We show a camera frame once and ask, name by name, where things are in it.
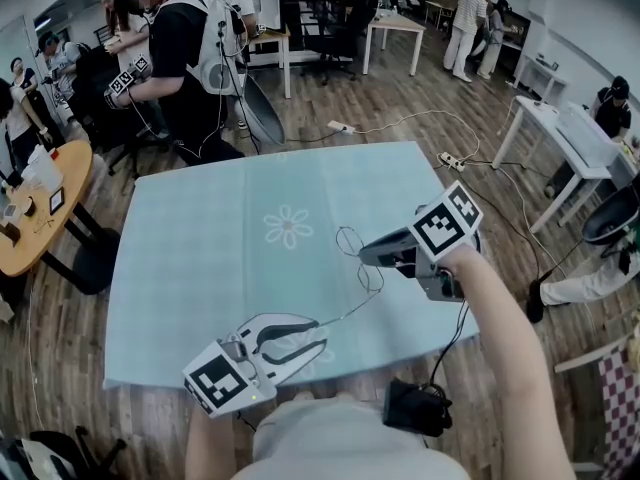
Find thin wire-frame eyeglasses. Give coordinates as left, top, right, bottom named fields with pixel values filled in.
left=315, top=225, right=386, bottom=328

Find round wooden table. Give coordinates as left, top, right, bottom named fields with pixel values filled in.
left=0, top=140, right=121, bottom=297

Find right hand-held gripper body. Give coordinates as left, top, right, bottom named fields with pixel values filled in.
left=407, top=180, right=485, bottom=302

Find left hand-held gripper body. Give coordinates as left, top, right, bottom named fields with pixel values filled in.
left=182, top=323, right=279, bottom=419

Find black floor cable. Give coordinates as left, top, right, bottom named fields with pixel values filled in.
left=462, top=166, right=584, bottom=289

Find person's left forearm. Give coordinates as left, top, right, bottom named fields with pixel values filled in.
left=183, top=407, right=244, bottom=480

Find yellow soft item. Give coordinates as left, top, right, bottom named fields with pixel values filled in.
left=625, top=312, right=640, bottom=375

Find black waist pouch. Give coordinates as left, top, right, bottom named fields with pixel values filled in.
left=382, top=377, right=454, bottom=438

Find white table wooden top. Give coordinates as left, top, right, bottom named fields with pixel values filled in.
left=362, top=10, right=428, bottom=77

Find white floor cable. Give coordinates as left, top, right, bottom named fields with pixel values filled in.
left=462, top=160, right=569, bottom=279
left=352, top=109, right=481, bottom=164

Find red white checkered cloth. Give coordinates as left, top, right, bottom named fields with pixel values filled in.
left=597, top=345, right=640, bottom=480

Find grey dome-shaped shell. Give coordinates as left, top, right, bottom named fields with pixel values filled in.
left=581, top=182, right=640, bottom=247
left=239, top=72, right=287, bottom=145

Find person's light grey shirt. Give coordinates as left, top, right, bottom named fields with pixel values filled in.
left=233, top=395, right=476, bottom=480

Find white desk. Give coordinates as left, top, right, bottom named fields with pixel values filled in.
left=513, top=53, right=571, bottom=105
left=607, top=140, right=640, bottom=204
left=492, top=95, right=614, bottom=234

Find person's right forearm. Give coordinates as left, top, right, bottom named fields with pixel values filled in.
left=442, top=243, right=579, bottom=480

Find black office chair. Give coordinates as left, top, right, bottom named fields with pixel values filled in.
left=299, top=0, right=384, bottom=87

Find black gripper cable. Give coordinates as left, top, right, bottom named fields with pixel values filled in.
left=428, top=295, right=472, bottom=388

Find light blue floral tablecloth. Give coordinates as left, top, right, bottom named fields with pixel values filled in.
left=103, top=140, right=484, bottom=390

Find white table yellow top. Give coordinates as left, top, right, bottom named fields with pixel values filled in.
left=247, top=23, right=293, bottom=100

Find clear plastic bin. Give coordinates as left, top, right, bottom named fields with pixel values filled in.
left=554, top=101, right=622, bottom=170

